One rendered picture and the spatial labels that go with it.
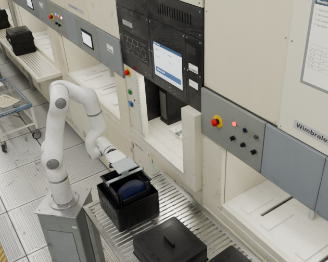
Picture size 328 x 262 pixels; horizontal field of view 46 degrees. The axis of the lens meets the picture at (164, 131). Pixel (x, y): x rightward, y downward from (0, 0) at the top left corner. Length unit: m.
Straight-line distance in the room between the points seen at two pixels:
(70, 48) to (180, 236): 2.47
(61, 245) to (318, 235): 1.57
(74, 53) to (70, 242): 2.06
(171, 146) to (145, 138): 0.22
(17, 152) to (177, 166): 2.44
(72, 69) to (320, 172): 3.01
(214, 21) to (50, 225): 1.61
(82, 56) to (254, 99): 2.65
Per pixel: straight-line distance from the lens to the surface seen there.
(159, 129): 2.92
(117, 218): 2.24
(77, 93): 2.18
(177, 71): 2.13
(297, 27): 1.47
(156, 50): 2.26
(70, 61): 4.06
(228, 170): 2.15
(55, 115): 2.18
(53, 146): 2.27
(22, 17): 5.40
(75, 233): 2.59
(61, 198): 2.52
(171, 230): 2.15
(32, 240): 3.51
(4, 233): 3.67
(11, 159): 4.50
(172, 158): 2.62
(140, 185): 2.25
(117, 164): 2.21
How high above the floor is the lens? 2.45
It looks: 33 degrees down
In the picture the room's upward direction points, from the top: 4 degrees counter-clockwise
